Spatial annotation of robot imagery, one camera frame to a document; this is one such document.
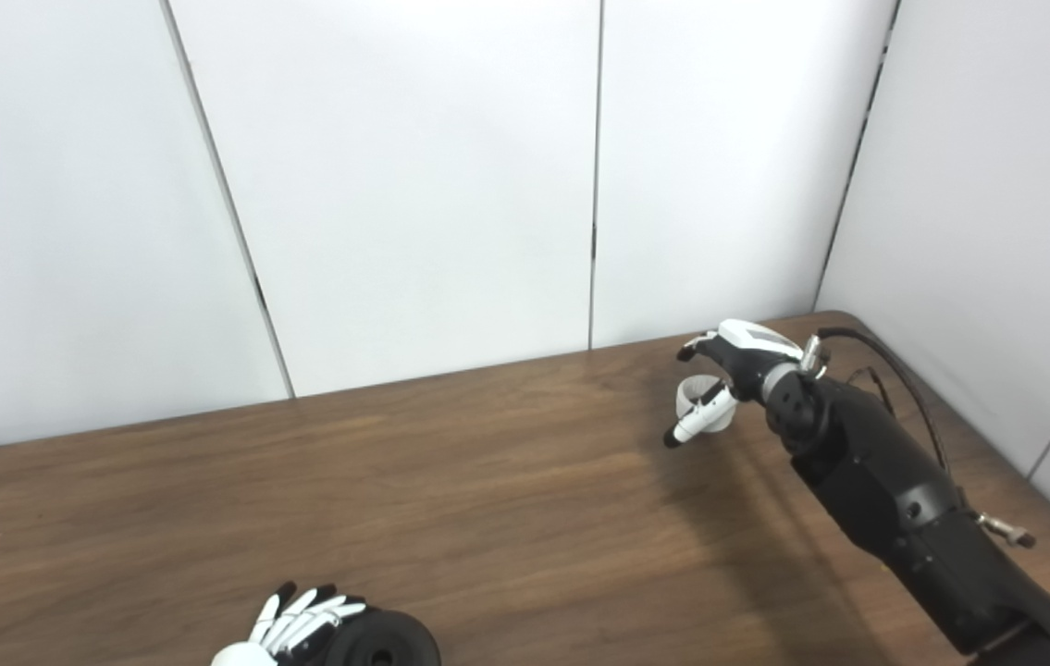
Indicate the round black stepped part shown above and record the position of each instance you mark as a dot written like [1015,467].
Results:
[386,643]

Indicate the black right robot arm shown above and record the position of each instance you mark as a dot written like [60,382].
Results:
[895,499]

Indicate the black and white right hand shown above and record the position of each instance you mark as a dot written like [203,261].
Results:
[751,356]

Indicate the black and white left hand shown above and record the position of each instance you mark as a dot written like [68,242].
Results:
[279,629]

